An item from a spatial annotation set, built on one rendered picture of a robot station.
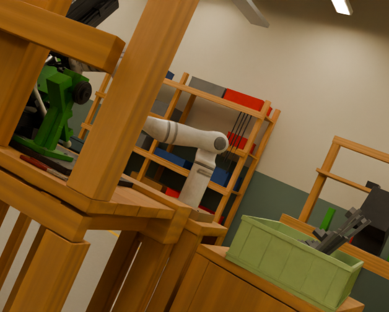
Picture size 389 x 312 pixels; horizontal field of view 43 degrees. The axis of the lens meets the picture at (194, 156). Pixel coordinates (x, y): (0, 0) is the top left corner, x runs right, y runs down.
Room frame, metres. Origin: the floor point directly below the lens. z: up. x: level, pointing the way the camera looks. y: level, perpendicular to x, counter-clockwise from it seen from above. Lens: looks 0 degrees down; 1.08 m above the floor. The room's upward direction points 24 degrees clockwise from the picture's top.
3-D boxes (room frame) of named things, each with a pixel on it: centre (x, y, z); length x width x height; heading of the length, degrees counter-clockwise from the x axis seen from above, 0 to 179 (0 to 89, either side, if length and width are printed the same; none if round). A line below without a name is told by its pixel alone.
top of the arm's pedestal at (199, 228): (2.07, -0.06, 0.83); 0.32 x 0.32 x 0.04; 66
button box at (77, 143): (2.01, 0.46, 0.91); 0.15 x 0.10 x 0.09; 68
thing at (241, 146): (7.73, 0.53, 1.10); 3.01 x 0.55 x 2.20; 60
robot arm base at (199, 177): (2.07, -0.05, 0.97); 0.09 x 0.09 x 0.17; 72
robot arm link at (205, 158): (2.07, -0.05, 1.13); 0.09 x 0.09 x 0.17; 22
